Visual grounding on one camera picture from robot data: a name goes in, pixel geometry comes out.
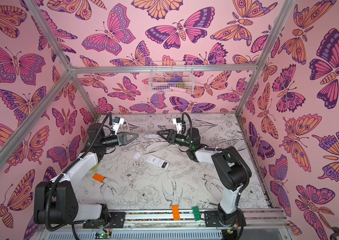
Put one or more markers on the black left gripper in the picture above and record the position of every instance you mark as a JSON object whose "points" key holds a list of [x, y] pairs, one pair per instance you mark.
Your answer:
{"points": [[120, 139]]}

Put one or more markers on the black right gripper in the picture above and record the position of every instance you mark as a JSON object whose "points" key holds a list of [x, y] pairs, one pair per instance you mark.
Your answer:
{"points": [[171, 137]]}

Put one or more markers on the clear handle screwdriver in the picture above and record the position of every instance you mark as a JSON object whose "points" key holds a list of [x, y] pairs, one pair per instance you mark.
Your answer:
{"points": [[149, 136]]}

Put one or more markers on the white battery cover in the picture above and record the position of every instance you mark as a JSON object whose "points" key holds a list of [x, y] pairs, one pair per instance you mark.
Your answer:
{"points": [[137, 156]]}

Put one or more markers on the large white remote control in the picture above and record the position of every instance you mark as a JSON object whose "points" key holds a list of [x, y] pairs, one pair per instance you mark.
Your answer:
{"points": [[158, 162]]}

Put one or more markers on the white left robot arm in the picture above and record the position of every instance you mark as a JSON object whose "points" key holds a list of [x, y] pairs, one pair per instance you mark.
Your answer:
{"points": [[55, 202]]}

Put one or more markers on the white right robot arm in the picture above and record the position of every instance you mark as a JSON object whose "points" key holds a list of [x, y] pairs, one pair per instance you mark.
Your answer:
{"points": [[232, 170]]}

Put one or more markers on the orange lego brick on table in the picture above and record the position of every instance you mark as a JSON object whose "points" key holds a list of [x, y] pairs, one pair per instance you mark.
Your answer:
{"points": [[98, 178]]}

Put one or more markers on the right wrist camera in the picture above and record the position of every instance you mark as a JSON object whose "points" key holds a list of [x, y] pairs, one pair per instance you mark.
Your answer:
{"points": [[178, 122]]}

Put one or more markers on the clear wall basket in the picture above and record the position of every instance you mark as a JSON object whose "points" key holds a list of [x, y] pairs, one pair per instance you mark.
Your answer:
{"points": [[172, 77]]}

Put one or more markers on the orange lego brick on rail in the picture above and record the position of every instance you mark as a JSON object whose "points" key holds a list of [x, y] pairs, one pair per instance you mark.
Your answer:
{"points": [[176, 213]]}

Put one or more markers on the green lego brick on rail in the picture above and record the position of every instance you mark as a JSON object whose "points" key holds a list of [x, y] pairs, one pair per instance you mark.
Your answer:
{"points": [[197, 214]]}

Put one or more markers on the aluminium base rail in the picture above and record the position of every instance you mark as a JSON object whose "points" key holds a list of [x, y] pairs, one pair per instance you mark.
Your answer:
{"points": [[258, 224]]}

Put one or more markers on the aluminium frame post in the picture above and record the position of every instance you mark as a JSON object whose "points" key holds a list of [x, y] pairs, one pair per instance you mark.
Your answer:
{"points": [[35, 11]]}

